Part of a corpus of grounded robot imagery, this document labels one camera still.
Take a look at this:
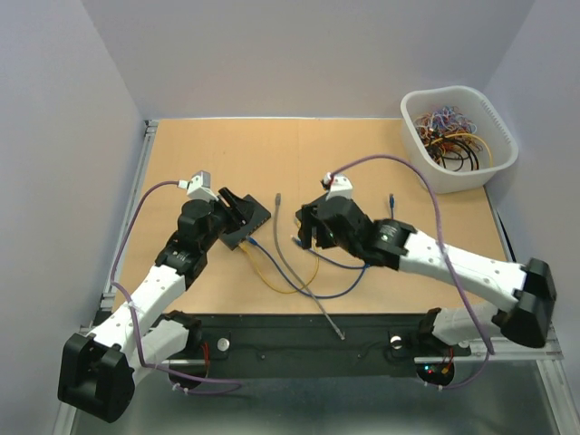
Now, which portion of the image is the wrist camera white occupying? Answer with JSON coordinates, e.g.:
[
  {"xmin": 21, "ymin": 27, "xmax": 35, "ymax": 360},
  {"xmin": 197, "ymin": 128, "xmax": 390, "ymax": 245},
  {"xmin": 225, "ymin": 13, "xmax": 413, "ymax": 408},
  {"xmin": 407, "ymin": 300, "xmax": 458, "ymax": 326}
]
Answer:
[
  {"xmin": 178, "ymin": 170, "xmax": 218, "ymax": 202},
  {"xmin": 321, "ymin": 172, "xmax": 353, "ymax": 200}
]

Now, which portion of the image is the white plastic bin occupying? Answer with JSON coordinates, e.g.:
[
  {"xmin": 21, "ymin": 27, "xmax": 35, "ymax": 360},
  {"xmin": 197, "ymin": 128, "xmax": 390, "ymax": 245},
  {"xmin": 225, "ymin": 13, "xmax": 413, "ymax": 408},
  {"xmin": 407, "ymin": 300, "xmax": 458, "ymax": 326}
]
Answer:
[{"xmin": 400, "ymin": 85, "xmax": 518, "ymax": 193}]

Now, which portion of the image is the grey ethernet cable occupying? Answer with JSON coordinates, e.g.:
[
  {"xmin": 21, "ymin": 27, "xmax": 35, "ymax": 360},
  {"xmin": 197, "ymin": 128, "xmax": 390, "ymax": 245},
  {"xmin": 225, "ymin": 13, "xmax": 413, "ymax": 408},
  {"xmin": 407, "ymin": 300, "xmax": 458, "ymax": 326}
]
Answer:
[{"xmin": 273, "ymin": 193, "xmax": 348, "ymax": 342}]

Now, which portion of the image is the aluminium frame rail front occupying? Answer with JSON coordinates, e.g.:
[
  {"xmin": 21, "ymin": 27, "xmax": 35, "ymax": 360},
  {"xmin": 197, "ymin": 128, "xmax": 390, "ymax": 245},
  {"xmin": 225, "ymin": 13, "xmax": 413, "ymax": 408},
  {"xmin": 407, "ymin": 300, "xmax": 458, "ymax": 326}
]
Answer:
[{"xmin": 72, "ymin": 322, "xmax": 566, "ymax": 363}]

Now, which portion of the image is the tangle of coloured wires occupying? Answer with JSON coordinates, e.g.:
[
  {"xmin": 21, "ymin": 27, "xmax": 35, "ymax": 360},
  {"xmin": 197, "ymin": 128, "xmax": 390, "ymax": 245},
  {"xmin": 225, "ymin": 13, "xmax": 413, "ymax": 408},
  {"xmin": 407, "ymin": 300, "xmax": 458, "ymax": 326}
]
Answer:
[{"xmin": 414, "ymin": 102, "xmax": 494, "ymax": 172}]

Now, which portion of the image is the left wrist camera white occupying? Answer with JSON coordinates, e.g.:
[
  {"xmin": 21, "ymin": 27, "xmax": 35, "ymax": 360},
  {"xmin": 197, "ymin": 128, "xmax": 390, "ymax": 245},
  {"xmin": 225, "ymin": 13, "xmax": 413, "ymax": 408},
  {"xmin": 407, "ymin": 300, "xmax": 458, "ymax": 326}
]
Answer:
[{"xmin": 178, "ymin": 170, "xmax": 218, "ymax": 202}]

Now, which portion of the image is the black network switch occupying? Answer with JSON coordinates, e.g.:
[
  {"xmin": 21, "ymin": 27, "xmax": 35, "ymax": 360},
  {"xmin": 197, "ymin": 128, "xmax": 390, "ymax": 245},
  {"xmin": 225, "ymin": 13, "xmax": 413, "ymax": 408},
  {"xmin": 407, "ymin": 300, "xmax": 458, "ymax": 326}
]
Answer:
[
  {"xmin": 219, "ymin": 194, "xmax": 272, "ymax": 250},
  {"xmin": 295, "ymin": 208, "xmax": 303, "ymax": 227}
]

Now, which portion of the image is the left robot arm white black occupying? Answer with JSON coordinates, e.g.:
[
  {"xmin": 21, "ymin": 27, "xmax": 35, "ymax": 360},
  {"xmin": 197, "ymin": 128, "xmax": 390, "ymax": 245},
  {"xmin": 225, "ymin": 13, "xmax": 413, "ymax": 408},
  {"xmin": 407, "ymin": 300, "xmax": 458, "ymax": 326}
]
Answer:
[{"xmin": 57, "ymin": 188, "xmax": 255, "ymax": 422}]

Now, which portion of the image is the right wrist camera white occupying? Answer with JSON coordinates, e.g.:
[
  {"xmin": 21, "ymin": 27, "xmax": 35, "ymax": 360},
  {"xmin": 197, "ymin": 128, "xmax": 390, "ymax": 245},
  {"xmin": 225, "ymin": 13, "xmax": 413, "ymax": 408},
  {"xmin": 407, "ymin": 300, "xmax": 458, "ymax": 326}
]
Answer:
[{"xmin": 321, "ymin": 172, "xmax": 353, "ymax": 200}]

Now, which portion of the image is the yellow ethernet cable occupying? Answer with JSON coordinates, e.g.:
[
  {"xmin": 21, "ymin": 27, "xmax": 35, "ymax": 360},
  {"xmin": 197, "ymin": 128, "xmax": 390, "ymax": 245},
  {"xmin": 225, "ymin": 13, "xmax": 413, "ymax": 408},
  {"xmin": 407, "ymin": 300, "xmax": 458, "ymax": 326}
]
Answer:
[{"xmin": 239, "ymin": 219, "xmax": 321, "ymax": 295}]

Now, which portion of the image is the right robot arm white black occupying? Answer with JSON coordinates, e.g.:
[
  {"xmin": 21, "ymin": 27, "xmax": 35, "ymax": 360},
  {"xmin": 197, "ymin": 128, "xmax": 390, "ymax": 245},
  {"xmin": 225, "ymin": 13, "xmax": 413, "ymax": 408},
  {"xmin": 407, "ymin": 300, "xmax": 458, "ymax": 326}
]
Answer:
[{"xmin": 295, "ymin": 197, "xmax": 557, "ymax": 353}]

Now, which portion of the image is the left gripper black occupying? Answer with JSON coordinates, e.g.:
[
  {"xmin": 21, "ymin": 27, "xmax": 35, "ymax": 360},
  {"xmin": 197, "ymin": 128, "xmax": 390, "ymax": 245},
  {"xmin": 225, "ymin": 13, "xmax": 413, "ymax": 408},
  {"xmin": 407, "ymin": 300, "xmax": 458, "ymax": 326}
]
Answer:
[{"xmin": 200, "ymin": 188, "xmax": 257, "ymax": 252}]

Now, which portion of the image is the aluminium frame rail left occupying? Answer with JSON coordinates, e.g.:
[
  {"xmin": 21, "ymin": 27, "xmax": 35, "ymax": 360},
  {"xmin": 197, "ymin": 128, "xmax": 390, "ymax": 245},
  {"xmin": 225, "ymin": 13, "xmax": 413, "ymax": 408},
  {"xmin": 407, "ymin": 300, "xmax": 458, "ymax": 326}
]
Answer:
[{"xmin": 90, "ymin": 120, "xmax": 160, "ymax": 326}]

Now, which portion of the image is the aluminium frame rail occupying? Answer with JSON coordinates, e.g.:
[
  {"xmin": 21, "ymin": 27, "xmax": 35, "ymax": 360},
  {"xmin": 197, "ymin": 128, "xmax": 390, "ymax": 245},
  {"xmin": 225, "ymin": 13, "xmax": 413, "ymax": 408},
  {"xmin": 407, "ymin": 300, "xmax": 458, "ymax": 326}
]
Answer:
[
  {"xmin": 90, "ymin": 120, "xmax": 160, "ymax": 326},
  {"xmin": 72, "ymin": 322, "xmax": 566, "ymax": 363}
]

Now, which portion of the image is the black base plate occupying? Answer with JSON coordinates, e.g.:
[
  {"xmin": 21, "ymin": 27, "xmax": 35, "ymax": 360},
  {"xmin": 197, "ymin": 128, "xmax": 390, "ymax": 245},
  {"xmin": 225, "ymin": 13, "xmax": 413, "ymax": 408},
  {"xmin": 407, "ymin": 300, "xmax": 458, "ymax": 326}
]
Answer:
[{"xmin": 169, "ymin": 314, "xmax": 470, "ymax": 380}]

